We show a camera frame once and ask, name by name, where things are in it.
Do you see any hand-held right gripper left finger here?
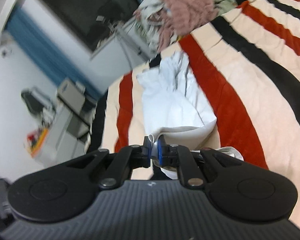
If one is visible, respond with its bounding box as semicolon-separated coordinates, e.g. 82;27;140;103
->
65;136;152;190

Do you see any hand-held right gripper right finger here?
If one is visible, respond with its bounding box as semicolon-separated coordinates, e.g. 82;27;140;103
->
157;135;243;188

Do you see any white t-shirt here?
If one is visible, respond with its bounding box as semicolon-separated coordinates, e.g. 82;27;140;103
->
136;52;245;179

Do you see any white dressing desk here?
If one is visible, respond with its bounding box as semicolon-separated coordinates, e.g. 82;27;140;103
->
36;102;91;166

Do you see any grey black chair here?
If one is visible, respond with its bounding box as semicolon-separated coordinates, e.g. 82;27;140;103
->
56;78;96;138

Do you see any orange box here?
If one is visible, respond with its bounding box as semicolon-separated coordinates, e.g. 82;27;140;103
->
27;127;50;156

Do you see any striped plush blanket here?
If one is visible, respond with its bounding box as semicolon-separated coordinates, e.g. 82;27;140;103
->
86;0;300;228

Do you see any silver tripod stand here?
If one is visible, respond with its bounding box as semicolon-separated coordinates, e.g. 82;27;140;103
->
96;15;151;64

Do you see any wavy vanity mirror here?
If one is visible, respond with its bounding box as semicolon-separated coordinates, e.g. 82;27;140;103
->
21;88;52;120

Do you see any grey hoodie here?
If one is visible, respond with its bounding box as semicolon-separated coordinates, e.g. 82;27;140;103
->
134;0;166;52

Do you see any narrow blue curtain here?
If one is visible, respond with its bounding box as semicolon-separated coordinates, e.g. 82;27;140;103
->
6;7;108;101

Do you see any pink fluffy blanket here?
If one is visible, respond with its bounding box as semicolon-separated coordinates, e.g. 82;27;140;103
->
157;0;218;51

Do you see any dark window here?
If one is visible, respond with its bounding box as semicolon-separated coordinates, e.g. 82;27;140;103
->
31;0;146;60

